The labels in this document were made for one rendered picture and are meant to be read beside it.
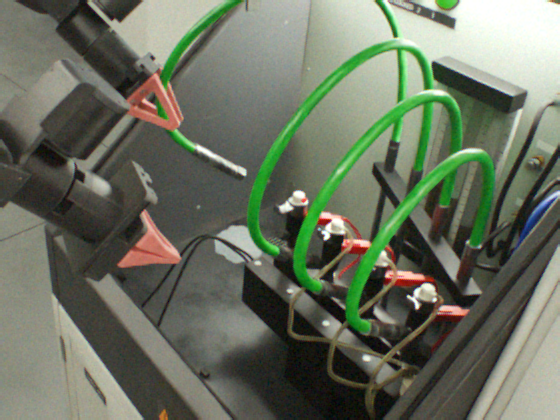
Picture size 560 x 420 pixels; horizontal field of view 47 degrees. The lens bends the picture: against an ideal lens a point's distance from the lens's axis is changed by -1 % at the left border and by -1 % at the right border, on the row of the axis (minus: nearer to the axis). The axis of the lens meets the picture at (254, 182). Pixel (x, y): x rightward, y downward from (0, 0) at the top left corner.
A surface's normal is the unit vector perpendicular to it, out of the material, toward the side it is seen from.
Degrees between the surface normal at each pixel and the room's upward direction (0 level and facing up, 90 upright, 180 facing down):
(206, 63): 90
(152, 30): 90
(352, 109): 90
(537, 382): 76
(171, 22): 90
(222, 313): 0
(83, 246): 47
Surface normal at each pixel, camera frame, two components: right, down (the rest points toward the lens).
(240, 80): 0.61, 0.47
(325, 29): -0.78, 0.28
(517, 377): -0.74, 0.07
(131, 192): -0.62, -0.47
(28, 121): -0.44, -0.26
